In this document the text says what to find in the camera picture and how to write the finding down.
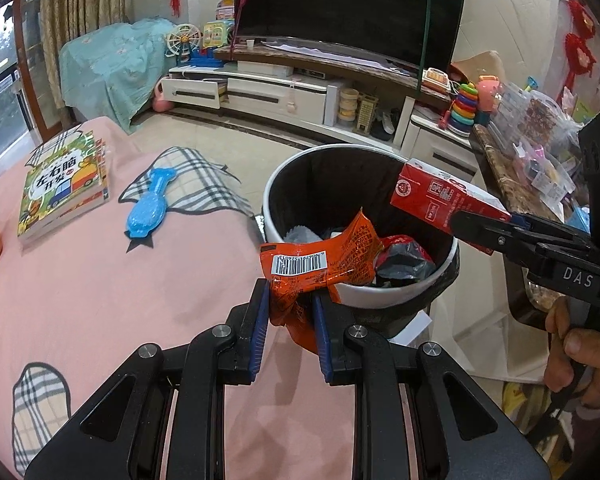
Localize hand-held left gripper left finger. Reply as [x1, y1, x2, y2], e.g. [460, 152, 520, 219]
[25, 280, 271, 480]

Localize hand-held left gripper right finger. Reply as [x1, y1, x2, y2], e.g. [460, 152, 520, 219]
[310, 292, 551, 480]

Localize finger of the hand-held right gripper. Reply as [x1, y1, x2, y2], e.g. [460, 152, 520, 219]
[452, 209, 544, 262]
[510, 213, 595, 249]

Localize red carton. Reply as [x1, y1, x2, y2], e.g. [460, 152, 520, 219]
[390, 158, 512, 256]

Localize orange snack packet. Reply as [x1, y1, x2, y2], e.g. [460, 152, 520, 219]
[259, 207, 385, 356]

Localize black bin with white rim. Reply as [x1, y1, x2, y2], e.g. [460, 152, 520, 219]
[261, 144, 461, 338]

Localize person's right forearm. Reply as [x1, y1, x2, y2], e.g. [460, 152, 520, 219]
[572, 402, 600, 441]

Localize dark foil packet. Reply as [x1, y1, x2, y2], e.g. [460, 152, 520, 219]
[375, 235, 436, 288]

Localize clear plastic bags of toys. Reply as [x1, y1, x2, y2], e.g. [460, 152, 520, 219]
[490, 82, 581, 211]

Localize stacking rings toy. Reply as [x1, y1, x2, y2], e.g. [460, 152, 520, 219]
[447, 81, 481, 136]

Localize blue toy clip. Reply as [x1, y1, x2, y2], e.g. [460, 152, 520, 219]
[125, 167, 177, 239]

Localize orange toy phone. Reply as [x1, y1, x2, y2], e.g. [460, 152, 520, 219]
[422, 66, 451, 93]

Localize stacked yellow lid containers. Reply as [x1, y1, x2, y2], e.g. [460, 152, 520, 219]
[339, 88, 359, 123]

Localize white TV stand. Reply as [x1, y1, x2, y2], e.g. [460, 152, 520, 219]
[160, 42, 481, 171]

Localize green children's book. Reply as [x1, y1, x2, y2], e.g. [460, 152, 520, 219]
[17, 130, 112, 241]

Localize pink plastic pot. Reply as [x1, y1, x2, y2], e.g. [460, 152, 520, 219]
[152, 82, 176, 113]

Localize black television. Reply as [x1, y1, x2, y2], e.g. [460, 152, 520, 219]
[233, 0, 468, 72]

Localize blue toy track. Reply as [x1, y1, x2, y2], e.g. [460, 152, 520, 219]
[187, 51, 226, 68]

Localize colourful toy house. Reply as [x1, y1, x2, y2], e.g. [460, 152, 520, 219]
[202, 21, 231, 51]

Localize ferris wheel toy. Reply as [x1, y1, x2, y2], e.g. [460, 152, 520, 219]
[166, 22, 202, 66]

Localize teal covered armchair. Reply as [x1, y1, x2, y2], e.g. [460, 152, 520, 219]
[60, 18, 176, 133]

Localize pink stick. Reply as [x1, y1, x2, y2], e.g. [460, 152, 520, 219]
[231, 0, 257, 58]

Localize glass sliding door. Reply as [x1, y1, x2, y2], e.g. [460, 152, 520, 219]
[0, 0, 46, 166]

